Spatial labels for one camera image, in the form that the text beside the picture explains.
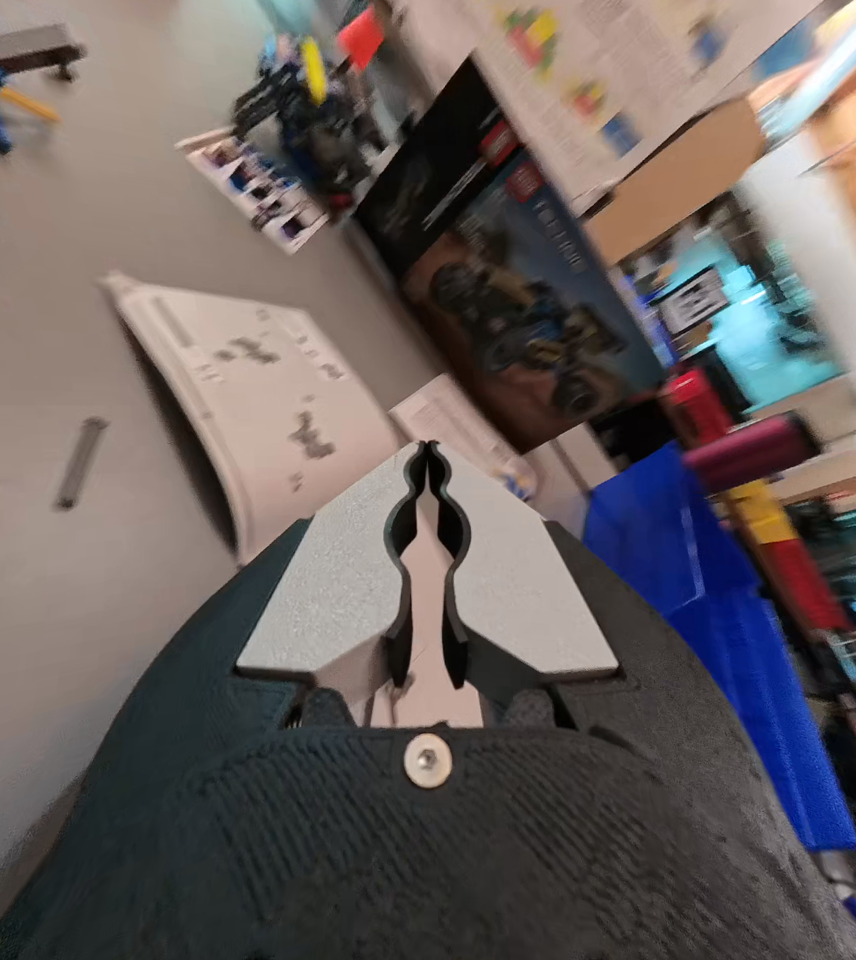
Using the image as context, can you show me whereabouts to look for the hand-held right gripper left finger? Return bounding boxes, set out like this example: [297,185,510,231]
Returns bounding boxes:
[234,438,429,729]

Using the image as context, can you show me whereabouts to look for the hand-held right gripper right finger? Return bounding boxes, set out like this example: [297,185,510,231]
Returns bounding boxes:
[428,438,621,729]

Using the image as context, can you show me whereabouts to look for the lego instruction booklet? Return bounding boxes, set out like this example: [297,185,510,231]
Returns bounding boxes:
[98,270,485,729]

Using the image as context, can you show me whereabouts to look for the dark grey lego axle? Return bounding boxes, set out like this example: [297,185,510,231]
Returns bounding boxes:
[53,416,110,513]

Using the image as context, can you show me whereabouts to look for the buggy picture lego box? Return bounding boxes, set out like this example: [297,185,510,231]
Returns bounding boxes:
[353,58,669,451]

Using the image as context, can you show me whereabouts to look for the black and blue lego chassis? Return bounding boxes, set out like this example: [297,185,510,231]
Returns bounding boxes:
[231,37,391,219]

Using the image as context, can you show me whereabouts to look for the white printed leaflet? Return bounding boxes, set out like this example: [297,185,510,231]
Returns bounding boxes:
[389,373,541,504]

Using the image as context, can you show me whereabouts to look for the blue plastic storage bin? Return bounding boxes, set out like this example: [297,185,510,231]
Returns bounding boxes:
[584,441,856,852]

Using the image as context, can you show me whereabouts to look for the yellow storage bin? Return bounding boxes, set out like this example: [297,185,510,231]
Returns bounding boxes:
[724,480,800,545]

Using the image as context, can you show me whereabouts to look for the maroon water bottle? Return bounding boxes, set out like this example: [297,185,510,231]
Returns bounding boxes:
[685,414,824,490]

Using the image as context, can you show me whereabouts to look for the red storage bin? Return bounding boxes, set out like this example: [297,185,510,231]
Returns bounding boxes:
[754,536,852,635]

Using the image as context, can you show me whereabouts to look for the blue and black sticker sheet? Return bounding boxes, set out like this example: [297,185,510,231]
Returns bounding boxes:
[175,126,331,256]

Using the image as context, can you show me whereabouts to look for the large poster sheet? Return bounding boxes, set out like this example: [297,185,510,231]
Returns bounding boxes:
[465,0,849,267]

